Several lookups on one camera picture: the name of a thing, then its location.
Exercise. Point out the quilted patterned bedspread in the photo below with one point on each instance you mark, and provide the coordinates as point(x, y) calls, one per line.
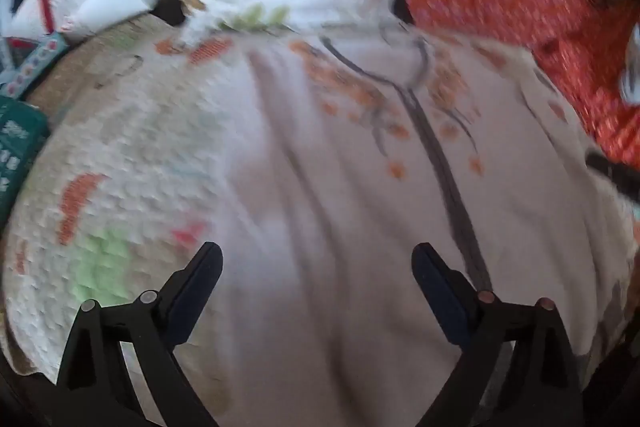
point(74, 233)

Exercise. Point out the light blue patterned strip box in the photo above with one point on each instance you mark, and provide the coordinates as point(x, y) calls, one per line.
point(24, 62)

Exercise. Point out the pale pink floral cardigan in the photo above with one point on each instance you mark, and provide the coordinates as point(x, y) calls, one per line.
point(317, 163)

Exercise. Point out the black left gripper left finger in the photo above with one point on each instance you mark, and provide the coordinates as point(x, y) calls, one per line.
point(93, 385)

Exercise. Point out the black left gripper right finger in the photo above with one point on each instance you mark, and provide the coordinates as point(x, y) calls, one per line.
point(520, 353)

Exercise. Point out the teal packaged box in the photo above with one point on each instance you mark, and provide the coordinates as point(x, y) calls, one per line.
point(24, 130)

